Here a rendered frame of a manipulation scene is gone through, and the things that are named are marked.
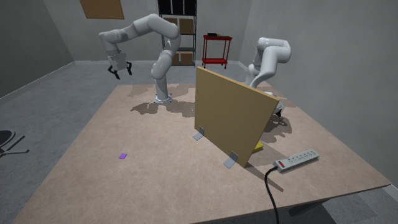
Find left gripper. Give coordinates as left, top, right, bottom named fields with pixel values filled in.
left=273, top=108, right=282, bottom=117

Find brown wooden board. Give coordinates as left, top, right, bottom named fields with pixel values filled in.
left=195, top=67, right=280, bottom=168

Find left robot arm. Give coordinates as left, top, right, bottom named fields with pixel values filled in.
left=244, top=37, right=292, bottom=88

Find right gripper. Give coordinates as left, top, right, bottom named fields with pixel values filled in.
left=108, top=55, right=132, bottom=80

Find grey l-shaped bracket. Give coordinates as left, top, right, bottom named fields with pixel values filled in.
left=223, top=151, right=238, bottom=168
left=193, top=126, right=204, bottom=140

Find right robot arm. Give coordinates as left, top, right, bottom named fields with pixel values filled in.
left=99, top=14, right=181, bottom=102

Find purple square block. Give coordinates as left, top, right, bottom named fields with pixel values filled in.
left=119, top=153, right=127, bottom=159

